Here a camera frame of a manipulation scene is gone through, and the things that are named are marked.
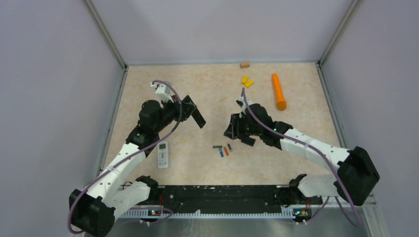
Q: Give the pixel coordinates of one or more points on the orange toy carrot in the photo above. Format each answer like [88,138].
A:
[280,101]

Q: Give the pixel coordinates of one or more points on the black remote control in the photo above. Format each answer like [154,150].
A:
[198,118]

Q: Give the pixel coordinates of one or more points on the black battery cover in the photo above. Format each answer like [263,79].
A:
[248,141]

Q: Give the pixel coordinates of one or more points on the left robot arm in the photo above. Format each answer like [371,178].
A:
[95,209]

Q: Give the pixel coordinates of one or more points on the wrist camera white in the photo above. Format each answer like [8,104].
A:
[242,102]
[162,91]

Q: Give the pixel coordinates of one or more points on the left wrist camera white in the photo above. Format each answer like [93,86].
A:
[162,91]

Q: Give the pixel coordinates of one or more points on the white remote control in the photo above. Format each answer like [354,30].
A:
[162,155]

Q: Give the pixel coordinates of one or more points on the yellow block left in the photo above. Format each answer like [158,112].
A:
[244,79]

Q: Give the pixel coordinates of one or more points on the yellow block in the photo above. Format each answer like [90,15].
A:
[244,79]
[248,83]

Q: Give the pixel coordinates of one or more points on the tan wooden block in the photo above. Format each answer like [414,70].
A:
[244,65]

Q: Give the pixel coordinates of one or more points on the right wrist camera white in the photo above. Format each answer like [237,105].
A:
[242,102]

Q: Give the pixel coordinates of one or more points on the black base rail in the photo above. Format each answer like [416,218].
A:
[230,199]

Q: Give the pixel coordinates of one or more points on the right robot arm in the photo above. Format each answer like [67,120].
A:
[353,173]

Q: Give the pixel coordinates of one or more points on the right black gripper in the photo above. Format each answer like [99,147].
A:
[233,131]

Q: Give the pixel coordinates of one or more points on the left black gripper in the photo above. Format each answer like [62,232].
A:
[187,109]

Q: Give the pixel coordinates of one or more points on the yellow block right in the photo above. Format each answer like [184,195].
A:
[248,83]

